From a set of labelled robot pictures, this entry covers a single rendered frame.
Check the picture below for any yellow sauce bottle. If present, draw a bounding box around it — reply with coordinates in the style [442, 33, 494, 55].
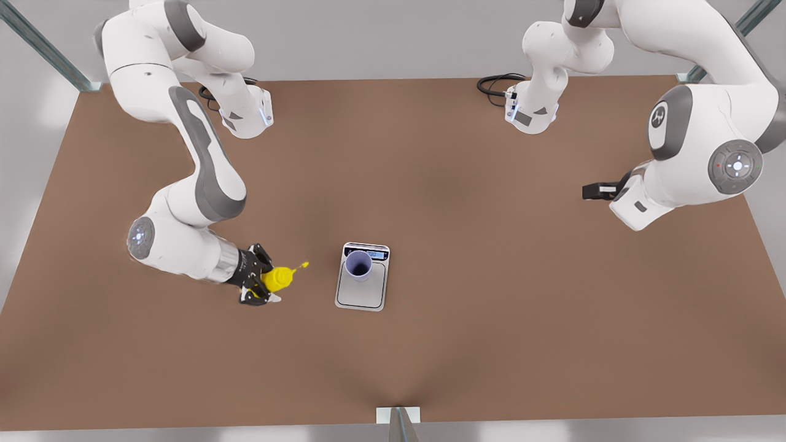
[260, 262, 310, 293]

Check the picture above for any lavender cup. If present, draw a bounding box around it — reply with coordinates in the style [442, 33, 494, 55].
[344, 250, 373, 282]

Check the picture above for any grey digital kitchen scale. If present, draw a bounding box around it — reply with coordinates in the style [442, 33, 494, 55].
[335, 242, 391, 312]

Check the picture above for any black cable loop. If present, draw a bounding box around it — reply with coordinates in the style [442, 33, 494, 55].
[477, 73, 529, 108]
[198, 77, 259, 112]

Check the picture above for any silver frame post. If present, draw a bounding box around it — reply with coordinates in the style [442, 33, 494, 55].
[677, 0, 786, 85]
[376, 406, 422, 442]
[0, 0, 103, 93]

